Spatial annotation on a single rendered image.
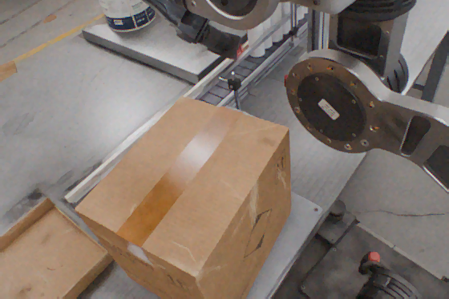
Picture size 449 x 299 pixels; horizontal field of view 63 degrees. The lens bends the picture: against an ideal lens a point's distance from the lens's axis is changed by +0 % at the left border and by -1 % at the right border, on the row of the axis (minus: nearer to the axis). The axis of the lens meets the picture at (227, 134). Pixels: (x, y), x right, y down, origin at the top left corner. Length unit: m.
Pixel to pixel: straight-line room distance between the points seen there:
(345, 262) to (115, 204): 1.02
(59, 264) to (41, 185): 0.28
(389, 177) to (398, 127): 1.43
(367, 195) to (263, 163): 1.38
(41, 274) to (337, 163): 0.75
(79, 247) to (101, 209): 0.36
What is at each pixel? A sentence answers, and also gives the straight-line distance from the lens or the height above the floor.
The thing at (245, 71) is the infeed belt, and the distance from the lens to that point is 1.19.
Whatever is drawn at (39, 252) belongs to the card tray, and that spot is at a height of 0.83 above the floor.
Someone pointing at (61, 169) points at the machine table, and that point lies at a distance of 1.16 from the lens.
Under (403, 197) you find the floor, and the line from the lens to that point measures 1.98.
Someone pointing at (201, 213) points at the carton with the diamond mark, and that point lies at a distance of 0.56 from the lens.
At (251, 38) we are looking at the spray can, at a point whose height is 0.96.
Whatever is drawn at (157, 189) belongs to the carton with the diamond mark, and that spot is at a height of 1.12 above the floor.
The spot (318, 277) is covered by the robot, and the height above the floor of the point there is 0.26.
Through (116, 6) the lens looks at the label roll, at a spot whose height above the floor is 0.99.
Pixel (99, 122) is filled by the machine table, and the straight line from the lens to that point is 1.25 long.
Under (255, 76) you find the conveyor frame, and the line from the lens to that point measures 1.18.
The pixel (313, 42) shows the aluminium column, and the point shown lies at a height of 0.90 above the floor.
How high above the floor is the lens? 1.58
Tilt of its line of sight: 45 degrees down
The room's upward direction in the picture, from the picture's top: 12 degrees counter-clockwise
